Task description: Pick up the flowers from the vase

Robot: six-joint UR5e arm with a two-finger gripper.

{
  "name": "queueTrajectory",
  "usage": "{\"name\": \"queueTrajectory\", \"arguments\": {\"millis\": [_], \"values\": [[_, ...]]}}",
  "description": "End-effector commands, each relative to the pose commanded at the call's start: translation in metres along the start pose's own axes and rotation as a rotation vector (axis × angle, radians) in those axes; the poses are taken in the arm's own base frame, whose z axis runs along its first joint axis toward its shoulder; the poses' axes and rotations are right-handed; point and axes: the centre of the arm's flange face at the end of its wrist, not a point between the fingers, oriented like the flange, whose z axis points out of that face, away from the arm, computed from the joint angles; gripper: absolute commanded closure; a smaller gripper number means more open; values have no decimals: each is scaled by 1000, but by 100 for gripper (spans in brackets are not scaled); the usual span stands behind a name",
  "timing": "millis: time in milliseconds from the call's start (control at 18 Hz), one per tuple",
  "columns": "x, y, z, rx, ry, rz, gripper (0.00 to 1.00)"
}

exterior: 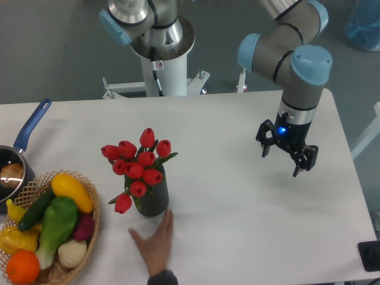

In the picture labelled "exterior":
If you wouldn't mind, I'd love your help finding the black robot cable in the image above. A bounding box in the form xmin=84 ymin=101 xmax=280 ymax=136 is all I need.
xmin=149 ymin=46 xmax=165 ymax=97

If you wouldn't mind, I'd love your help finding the white garlic bulb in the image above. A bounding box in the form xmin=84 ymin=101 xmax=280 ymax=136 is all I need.
xmin=58 ymin=239 xmax=87 ymax=268

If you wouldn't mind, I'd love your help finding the yellow squash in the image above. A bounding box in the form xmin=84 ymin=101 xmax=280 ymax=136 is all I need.
xmin=51 ymin=173 xmax=94 ymax=214

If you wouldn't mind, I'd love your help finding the orange fruit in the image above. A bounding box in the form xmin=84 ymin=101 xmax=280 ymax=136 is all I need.
xmin=6 ymin=250 xmax=40 ymax=284

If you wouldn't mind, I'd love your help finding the woven wicker basket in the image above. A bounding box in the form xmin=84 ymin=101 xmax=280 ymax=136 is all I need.
xmin=0 ymin=169 xmax=101 ymax=285

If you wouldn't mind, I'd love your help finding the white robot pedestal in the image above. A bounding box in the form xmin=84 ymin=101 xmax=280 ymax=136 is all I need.
xmin=102 ymin=17 xmax=211 ymax=99

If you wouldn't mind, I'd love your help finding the blue plastic bag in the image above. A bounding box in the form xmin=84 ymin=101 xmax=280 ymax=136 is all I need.
xmin=344 ymin=0 xmax=379 ymax=52

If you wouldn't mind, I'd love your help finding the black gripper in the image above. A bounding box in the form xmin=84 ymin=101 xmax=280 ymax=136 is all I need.
xmin=255 ymin=115 xmax=319 ymax=177

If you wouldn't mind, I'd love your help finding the green bok choy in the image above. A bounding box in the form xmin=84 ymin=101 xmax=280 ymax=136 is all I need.
xmin=35 ymin=197 xmax=79 ymax=270

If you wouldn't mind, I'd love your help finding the white frame at right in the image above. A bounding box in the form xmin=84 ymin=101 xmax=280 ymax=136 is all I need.
xmin=351 ymin=102 xmax=379 ymax=160

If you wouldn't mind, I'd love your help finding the dark grey sleeve forearm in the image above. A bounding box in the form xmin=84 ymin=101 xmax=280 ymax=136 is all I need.
xmin=147 ymin=270 xmax=179 ymax=285

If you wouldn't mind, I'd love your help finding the person's hand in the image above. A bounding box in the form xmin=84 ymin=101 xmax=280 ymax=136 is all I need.
xmin=128 ymin=210 xmax=173 ymax=277

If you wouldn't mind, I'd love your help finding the yellow banana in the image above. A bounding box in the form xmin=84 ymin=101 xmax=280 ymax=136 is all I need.
xmin=6 ymin=199 xmax=27 ymax=223

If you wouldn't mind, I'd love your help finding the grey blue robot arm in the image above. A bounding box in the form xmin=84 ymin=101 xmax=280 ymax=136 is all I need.
xmin=99 ymin=1 xmax=333 ymax=173

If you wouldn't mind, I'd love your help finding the dark grey ribbed vase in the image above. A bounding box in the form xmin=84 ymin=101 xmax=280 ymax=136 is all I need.
xmin=133 ymin=179 xmax=169 ymax=217

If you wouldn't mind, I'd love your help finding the purple red onion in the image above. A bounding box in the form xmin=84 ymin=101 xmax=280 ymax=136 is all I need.
xmin=73 ymin=214 xmax=95 ymax=242

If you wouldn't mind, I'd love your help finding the red tulip bouquet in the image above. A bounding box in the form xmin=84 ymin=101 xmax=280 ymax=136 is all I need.
xmin=101 ymin=128 xmax=178 ymax=214

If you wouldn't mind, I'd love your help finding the yellow corn cob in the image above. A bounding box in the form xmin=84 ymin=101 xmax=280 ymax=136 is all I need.
xmin=1 ymin=226 xmax=39 ymax=255

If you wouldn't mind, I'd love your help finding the bread roll in pan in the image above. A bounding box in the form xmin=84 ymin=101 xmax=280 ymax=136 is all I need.
xmin=1 ymin=163 xmax=24 ymax=189

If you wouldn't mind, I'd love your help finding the blue handled saucepan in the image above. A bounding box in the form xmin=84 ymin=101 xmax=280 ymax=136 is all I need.
xmin=1 ymin=99 xmax=52 ymax=214

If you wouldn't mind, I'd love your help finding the black device at edge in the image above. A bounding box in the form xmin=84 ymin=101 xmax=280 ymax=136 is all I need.
xmin=357 ymin=240 xmax=380 ymax=272

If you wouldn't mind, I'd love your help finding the dark green cucumber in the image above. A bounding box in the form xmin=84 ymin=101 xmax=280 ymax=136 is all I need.
xmin=18 ymin=188 xmax=56 ymax=232

